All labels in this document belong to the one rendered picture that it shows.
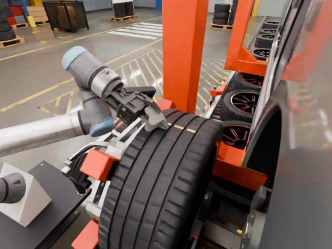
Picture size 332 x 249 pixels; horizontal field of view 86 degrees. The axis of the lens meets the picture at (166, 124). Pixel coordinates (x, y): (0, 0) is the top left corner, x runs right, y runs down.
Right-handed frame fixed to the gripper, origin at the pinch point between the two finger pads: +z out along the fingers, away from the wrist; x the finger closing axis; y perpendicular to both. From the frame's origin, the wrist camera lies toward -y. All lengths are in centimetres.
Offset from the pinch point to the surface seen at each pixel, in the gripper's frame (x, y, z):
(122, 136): -13.2, 5.4, -9.5
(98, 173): -9.2, 21.8, -6.1
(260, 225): -6.1, 3.6, 44.9
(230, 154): -36, -48, 44
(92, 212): -26.0, 26.9, -1.2
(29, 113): -231, -58, -176
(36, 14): -522, -522, -783
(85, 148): -31.5, 9.8, -20.5
